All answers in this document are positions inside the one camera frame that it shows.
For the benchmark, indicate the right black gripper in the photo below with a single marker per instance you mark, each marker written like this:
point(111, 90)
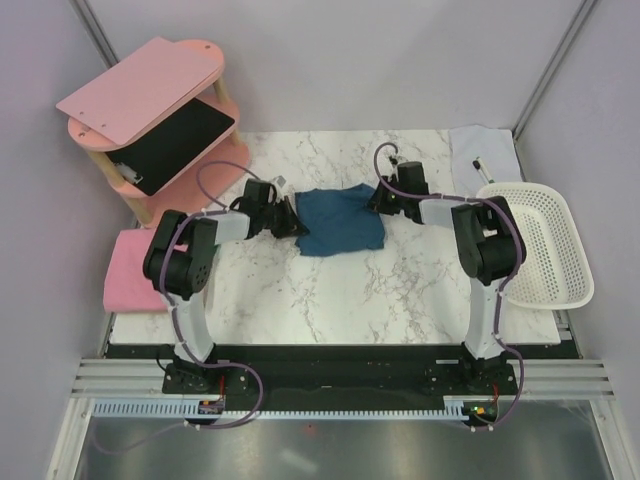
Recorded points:
point(377, 202)

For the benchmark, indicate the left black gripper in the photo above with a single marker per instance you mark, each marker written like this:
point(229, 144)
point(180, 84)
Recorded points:
point(292, 226)

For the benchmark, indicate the dark blue t shirt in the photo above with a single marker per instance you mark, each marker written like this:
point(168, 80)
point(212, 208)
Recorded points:
point(338, 221)

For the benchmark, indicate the pink t shirt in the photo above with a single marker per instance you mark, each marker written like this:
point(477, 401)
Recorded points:
point(132, 281)

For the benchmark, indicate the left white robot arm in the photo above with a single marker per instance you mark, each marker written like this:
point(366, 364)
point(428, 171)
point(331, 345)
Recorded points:
point(243, 220)

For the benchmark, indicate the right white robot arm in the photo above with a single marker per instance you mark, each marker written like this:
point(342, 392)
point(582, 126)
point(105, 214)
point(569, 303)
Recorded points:
point(489, 246)

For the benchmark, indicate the black white marker pen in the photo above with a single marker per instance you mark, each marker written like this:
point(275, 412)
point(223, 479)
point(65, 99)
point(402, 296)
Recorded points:
point(483, 171)

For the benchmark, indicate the white cloth in corner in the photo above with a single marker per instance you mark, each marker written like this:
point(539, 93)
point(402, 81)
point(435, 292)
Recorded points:
point(494, 146)

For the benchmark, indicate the black mat on shelf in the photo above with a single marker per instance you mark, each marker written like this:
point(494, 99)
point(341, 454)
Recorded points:
point(167, 149)

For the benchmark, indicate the small white shelf clip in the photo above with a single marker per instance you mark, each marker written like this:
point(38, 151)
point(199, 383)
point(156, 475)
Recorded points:
point(130, 175)

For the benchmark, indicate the white plastic laundry basket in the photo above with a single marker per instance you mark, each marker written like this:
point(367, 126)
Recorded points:
point(555, 274)

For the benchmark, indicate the pink wooden shelf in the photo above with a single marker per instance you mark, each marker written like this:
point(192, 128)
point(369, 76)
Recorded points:
point(131, 98)

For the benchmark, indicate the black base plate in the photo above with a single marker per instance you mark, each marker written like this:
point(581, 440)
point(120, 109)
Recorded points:
point(433, 370)

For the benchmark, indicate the white cable duct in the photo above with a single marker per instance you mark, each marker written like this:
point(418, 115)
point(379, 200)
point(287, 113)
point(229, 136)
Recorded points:
point(200, 410)

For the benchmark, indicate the aluminium rail frame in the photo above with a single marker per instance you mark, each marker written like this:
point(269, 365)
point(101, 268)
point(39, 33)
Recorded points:
point(543, 379)

